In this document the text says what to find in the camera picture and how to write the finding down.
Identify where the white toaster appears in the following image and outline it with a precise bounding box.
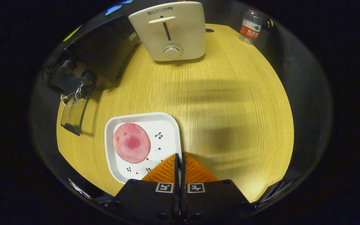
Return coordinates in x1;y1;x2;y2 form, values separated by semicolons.
128;1;206;62

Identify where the black toaster oven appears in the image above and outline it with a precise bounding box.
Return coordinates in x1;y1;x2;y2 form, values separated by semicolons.
47;15;141;136

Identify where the clear water bottle red label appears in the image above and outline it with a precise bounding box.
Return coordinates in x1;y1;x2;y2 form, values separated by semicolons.
239;9;263;45

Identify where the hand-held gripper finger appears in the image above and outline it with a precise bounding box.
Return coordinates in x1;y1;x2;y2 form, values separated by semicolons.
107;153;180;225
180;152;255;225

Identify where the white square plate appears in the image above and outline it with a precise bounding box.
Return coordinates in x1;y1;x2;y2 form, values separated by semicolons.
104;112;182;184

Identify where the pink ham slice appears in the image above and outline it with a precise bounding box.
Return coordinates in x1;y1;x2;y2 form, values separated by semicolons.
113;123;151;164

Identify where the metal oven rack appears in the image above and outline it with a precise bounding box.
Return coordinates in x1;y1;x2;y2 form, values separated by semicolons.
60;84;84;101

